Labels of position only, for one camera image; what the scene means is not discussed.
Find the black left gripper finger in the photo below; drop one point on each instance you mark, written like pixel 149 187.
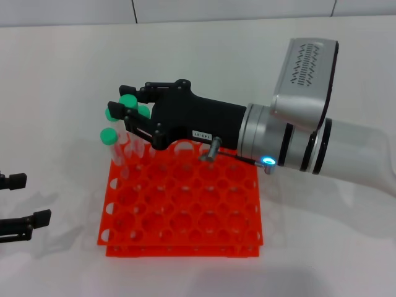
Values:
pixel 17 182
pixel 41 218

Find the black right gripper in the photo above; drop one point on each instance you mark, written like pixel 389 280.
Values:
pixel 201 114

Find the orange test tube rack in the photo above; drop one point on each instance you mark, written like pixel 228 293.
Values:
pixel 185 251

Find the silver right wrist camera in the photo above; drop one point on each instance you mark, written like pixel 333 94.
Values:
pixel 303 77

